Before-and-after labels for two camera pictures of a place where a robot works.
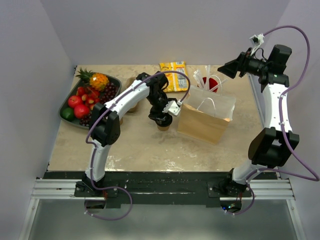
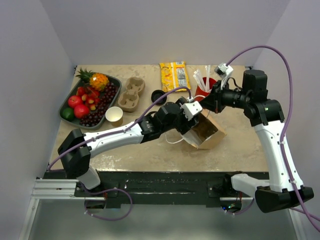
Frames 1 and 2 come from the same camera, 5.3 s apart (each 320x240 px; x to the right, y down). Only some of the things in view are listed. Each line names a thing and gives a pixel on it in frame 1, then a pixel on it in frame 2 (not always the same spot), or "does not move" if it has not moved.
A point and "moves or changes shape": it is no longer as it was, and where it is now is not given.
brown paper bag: [205, 114] moves or changes shape
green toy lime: [68, 114] does not move
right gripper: [240, 65] -> [214, 101]
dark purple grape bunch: [111, 91] does not move
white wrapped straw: [208, 75] does not move
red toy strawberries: [89, 96] does not move
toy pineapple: [99, 81] does not move
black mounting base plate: [162, 189] does not move
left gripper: [154, 112] -> [185, 126]
